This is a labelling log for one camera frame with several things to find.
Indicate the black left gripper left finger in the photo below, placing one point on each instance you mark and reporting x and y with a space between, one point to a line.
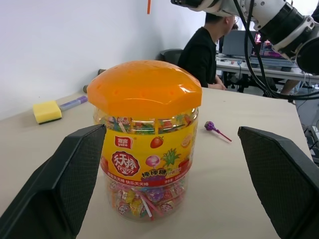
52 189

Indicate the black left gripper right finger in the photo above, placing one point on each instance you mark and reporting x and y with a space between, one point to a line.
286 189

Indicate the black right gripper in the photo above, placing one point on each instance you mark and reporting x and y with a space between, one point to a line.
310 58

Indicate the clear lollipop jar yellow label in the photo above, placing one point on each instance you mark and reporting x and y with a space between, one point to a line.
147 159

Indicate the orange plastic jar lid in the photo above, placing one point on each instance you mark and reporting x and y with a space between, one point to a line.
144 87

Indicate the person in grey shorts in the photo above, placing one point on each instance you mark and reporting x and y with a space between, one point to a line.
290 87

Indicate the laptop with lit screen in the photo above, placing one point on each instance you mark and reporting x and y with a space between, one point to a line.
270 51

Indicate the white background desk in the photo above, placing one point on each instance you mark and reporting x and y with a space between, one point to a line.
269 71

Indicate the dark computer monitor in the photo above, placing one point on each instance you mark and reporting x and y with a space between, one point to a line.
234 42

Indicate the yellow sponge with dark base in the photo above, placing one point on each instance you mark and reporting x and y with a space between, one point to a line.
47 111

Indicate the purple marker pen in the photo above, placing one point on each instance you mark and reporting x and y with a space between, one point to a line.
73 103

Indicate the purple wrapped lollipop pink stick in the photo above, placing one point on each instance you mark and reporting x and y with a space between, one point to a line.
209 125

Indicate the small brown cylinder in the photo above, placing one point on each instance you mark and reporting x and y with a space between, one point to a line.
100 70
85 88

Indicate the person in black shirt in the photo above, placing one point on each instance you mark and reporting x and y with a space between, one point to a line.
199 57

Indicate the black office chair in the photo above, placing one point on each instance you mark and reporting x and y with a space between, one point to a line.
170 56

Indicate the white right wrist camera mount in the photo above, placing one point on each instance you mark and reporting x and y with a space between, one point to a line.
296 37

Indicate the orange strip on wall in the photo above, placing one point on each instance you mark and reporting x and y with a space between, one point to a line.
148 6

